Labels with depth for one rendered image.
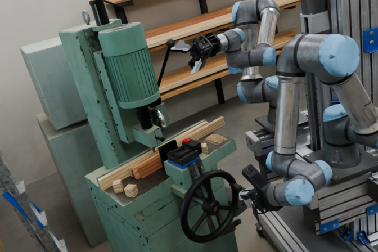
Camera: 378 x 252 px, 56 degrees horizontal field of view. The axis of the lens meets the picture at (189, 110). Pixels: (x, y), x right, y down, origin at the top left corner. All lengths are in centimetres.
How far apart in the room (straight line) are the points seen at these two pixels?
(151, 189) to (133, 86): 41
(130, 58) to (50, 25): 241
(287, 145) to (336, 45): 37
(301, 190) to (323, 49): 41
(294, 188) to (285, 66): 38
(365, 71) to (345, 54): 60
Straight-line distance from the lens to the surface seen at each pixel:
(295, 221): 223
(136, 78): 140
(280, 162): 127
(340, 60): 109
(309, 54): 111
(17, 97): 378
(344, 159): 153
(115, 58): 139
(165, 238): 158
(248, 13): 191
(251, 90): 189
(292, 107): 122
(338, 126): 146
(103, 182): 153
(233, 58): 162
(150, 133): 151
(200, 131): 172
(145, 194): 144
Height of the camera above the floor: 166
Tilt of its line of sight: 21 degrees down
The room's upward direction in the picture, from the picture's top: 13 degrees counter-clockwise
